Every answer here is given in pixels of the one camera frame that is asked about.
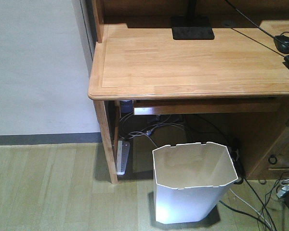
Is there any white plastic trash bin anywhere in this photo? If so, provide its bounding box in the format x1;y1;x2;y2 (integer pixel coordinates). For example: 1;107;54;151
152;142;238;224

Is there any wooden desk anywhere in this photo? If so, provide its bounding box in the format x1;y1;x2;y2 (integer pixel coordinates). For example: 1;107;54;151
88;0;289;184

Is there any black monitor stand base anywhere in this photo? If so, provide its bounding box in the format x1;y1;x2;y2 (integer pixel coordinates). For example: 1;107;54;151
170;0;215;40

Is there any wooden drawer cabinet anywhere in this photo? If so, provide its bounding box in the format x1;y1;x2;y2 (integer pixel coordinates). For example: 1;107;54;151
247;122;289;180

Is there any black computer mouse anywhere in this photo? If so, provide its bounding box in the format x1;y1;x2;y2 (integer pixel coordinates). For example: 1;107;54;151
274;35;289;54

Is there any grey cable under desk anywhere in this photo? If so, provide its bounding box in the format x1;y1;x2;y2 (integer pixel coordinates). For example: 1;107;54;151
119;113;186;149

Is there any white floor cable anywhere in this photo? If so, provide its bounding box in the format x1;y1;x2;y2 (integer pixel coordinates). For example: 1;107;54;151
228;188;273;231

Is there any black floor cable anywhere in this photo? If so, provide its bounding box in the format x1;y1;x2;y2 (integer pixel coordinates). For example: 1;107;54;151
219;179;280;231

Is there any black monitor cable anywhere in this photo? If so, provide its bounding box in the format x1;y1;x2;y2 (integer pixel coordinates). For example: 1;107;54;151
225;0;289;55

